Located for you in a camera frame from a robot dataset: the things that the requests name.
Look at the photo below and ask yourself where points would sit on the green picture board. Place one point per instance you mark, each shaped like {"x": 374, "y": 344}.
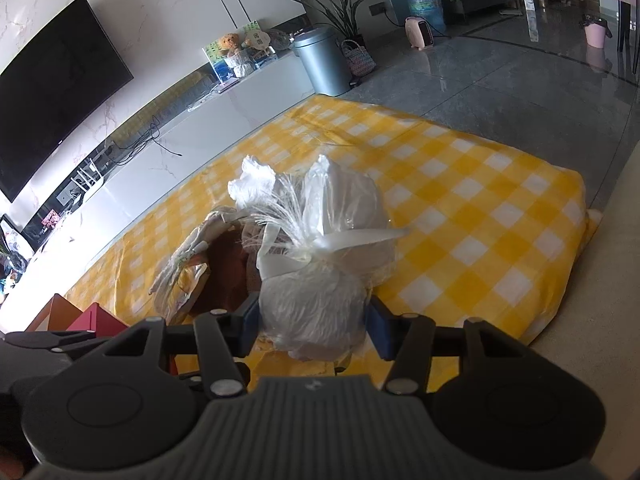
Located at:
{"x": 212, "y": 52}

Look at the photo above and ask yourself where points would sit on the crumpled clear plastic wrapper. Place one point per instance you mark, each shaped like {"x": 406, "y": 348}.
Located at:
{"x": 185, "y": 270}

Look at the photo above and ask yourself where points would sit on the woven basket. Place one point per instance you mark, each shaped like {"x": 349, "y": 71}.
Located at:
{"x": 359, "y": 60}

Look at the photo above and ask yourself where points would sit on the pink space heater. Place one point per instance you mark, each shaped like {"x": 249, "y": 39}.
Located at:
{"x": 420, "y": 32}

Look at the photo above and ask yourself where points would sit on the white router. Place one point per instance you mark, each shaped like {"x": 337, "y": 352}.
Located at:
{"x": 89, "y": 172}

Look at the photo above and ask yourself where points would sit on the red and orange box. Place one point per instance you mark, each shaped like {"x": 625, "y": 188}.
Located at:
{"x": 95, "y": 317}

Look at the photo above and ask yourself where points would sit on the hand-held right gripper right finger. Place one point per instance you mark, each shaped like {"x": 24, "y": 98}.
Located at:
{"x": 382, "y": 330}

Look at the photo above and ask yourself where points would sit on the brown bear-shaped sponge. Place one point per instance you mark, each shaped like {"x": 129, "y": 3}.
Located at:
{"x": 227, "y": 275}

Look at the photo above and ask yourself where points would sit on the blue water bottle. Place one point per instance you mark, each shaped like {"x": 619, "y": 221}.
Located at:
{"x": 426, "y": 5}

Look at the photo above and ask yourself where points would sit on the yellow checkered blanket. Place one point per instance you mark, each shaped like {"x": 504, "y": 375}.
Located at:
{"x": 475, "y": 200}

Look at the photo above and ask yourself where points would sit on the brown teddy bear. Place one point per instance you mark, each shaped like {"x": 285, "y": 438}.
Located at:
{"x": 230, "y": 44}

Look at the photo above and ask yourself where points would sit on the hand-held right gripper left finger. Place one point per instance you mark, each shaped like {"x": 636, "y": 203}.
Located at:
{"x": 250, "y": 327}

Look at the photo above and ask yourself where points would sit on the silver trash can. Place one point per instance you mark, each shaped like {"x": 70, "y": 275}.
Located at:
{"x": 321, "y": 62}

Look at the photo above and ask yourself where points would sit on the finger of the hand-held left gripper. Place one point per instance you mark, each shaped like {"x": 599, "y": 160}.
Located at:
{"x": 50, "y": 340}

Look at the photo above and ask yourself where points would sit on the white TV cabinet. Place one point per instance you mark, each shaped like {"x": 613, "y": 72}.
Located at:
{"x": 200, "y": 125}

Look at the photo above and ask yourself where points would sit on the small pink bin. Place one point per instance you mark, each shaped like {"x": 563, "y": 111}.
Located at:
{"x": 596, "y": 35}

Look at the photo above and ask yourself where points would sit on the black television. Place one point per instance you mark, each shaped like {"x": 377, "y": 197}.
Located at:
{"x": 50, "y": 90}

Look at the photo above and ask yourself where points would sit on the potted long-leaf plant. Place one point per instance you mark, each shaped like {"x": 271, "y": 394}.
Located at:
{"x": 340, "y": 15}

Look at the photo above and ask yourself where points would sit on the white plastic bag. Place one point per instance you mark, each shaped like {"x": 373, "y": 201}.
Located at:
{"x": 320, "y": 240}

